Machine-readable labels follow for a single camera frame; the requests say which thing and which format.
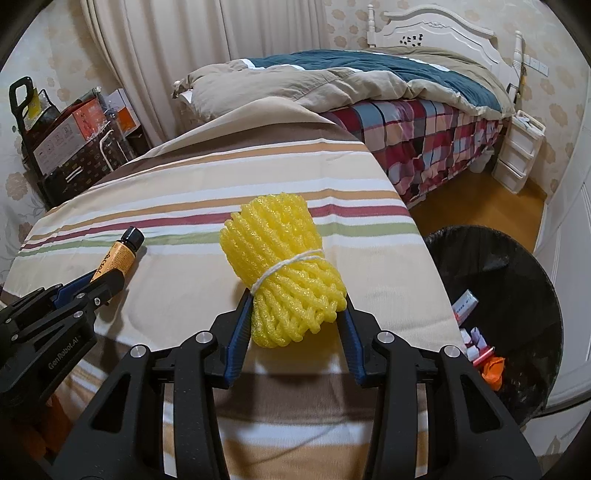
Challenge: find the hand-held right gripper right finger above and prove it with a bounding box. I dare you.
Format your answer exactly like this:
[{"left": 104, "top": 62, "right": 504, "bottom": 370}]
[{"left": 336, "top": 295, "right": 541, "bottom": 480}]

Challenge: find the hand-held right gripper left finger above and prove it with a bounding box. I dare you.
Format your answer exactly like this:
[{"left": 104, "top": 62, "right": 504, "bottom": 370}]
[{"left": 58, "top": 288, "right": 254, "bottom": 480}]

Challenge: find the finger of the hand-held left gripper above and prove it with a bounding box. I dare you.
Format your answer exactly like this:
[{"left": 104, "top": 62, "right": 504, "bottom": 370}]
[
  {"left": 9, "top": 272, "right": 127, "bottom": 344},
  {"left": 0, "top": 268, "right": 102, "bottom": 322}
]

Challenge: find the small yellow tube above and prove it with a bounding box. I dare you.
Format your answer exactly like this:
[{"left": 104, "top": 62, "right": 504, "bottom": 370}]
[{"left": 88, "top": 226, "right": 146, "bottom": 289}]

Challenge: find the yellow foam net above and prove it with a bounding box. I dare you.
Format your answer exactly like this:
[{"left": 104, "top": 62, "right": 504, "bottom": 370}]
[{"left": 219, "top": 196, "right": 348, "bottom": 349}]

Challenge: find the black trash bin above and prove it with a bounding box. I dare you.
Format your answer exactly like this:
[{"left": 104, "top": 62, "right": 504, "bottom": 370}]
[{"left": 422, "top": 224, "right": 565, "bottom": 428}]

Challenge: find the brown patterned box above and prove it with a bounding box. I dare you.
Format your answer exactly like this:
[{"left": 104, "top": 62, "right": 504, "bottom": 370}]
[{"left": 46, "top": 134, "right": 134, "bottom": 206}]

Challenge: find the cardboard box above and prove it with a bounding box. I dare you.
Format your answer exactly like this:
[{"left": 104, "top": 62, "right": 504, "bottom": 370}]
[{"left": 32, "top": 99, "right": 103, "bottom": 175}]

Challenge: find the white and orange box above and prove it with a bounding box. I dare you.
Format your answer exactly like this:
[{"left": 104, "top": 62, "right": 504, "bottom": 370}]
[{"left": 104, "top": 89, "right": 141, "bottom": 134}]

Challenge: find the black hand trolley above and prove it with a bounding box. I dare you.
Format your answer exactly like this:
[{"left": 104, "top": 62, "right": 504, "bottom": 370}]
[{"left": 9, "top": 78, "right": 47, "bottom": 158}]

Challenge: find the plaid bed sheet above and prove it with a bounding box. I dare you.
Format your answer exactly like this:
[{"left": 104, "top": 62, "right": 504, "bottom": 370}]
[{"left": 323, "top": 99, "right": 509, "bottom": 208}]

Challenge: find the white wardrobe door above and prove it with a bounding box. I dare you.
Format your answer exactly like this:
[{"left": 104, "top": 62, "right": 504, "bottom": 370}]
[{"left": 531, "top": 69, "right": 591, "bottom": 411}]

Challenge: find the white plastic drawer unit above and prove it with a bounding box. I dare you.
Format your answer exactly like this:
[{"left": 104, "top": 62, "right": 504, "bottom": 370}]
[{"left": 492, "top": 110, "right": 546, "bottom": 193}]

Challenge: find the beige and teal duvet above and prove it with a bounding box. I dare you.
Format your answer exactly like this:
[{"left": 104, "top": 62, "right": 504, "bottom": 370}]
[{"left": 173, "top": 46, "right": 515, "bottom": 125}]

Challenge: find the cream curtain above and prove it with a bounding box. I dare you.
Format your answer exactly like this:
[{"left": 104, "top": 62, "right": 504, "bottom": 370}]
[{"left": 81, "top": 0, "right": 331, "bottom": 148}]

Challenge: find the white metal frame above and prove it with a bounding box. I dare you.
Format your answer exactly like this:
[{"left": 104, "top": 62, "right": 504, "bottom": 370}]
[{"left": 99, "top": 130, "right": 122, "bottom": 169}]

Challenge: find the white wall switch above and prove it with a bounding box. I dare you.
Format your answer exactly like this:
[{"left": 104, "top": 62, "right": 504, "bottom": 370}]
[{"left": 524, "top": 55, "right": 551, "bottom": 77}]

